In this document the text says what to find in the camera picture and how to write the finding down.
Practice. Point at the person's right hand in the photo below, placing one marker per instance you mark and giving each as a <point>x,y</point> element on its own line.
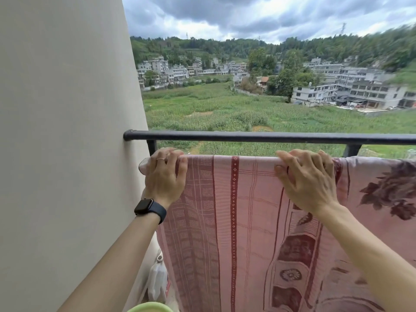
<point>312,185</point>

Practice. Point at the person's left hand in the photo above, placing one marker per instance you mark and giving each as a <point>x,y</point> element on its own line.
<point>162,181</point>

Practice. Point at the person's left middle finger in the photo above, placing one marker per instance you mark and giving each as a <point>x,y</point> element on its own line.
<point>170,155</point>

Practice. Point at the person's right thumb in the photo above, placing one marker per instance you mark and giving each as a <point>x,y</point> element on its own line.
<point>282,175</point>

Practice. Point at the person's left thumb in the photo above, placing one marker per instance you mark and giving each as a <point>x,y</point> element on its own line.
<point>183,172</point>

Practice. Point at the person's right little finger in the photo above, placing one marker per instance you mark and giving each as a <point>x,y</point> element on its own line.
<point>327,160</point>

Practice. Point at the person's right middle finger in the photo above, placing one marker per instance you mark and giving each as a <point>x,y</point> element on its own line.
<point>300,156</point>

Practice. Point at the person's left little finger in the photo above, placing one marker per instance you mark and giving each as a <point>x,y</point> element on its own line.
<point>152,161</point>

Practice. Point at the pink patterned blanket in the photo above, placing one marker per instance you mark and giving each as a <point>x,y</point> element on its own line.
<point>240,230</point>

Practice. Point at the person's right forearm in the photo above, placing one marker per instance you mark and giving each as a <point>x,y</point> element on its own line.
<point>367,253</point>

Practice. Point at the person's left forearm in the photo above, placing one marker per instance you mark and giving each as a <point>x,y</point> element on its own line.
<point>117,263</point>

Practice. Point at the black metal balcony railing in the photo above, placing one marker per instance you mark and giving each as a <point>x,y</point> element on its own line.
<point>260,137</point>

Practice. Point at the black smartwatch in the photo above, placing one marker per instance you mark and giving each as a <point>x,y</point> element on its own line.
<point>150,208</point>

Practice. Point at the row of grey concrete buildings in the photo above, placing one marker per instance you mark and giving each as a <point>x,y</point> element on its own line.
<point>354,87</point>

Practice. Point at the clump of green trees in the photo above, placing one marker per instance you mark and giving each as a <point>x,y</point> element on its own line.
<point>286,74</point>

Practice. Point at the cluster of white village houses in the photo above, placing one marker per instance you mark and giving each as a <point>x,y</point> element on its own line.
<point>175,72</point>

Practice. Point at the white plastic bottle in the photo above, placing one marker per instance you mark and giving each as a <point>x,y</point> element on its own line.
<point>157,282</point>

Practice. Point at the steel power pylon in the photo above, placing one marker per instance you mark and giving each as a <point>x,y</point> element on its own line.
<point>343,29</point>

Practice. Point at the light green plastic basin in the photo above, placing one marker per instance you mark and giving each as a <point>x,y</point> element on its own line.
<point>149,307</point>

